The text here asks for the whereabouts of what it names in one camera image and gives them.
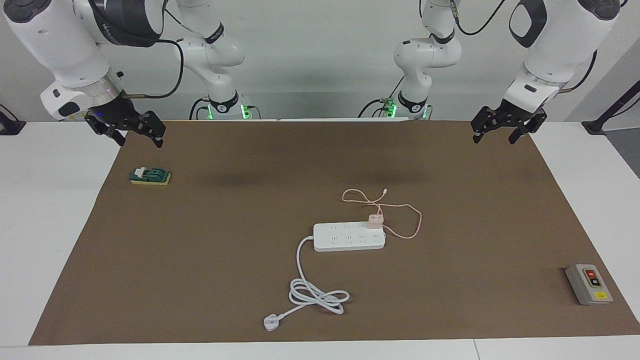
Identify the green knife switch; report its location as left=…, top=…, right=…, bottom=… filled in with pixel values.
left=129, top=166, right=172, bottom=187

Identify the white power cord with plug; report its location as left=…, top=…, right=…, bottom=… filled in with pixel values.
left=263, top=236, right=351, bottom=333

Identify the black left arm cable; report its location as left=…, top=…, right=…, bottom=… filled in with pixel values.
left=447, top=0, right=600, bottom=95

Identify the pink charging cable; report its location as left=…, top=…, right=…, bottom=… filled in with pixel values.
left=341, top=188, right=424, bottom=240

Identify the brown table mat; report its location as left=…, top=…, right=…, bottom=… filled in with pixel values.
left=28, top=120, right=640, bottom=346

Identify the black stand foot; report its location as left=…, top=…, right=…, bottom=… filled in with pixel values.
left=0, top=103, right=27, bottom=136

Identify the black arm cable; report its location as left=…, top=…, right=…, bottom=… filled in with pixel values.
left=122, top=37, right=185, bottom=100
left=447, top=0, right=600, bottom=95

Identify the black angled stand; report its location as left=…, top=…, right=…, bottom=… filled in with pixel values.
left=581, top=80, right=640, bottom=136

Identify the white power strip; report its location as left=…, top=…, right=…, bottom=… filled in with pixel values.
left=313, top=221, right=387, bottom=253

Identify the grey push-button switch box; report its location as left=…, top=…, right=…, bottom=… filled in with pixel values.
left=565, top=263, right=614, bottom=306

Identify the black base cable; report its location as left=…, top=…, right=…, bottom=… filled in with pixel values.
left=357, top=89, right=406, bottom=119
left=188, top=97, right=212, bottom=121

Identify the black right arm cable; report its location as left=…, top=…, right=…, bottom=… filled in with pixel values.
left=122, top=37, right=185, bottom=100

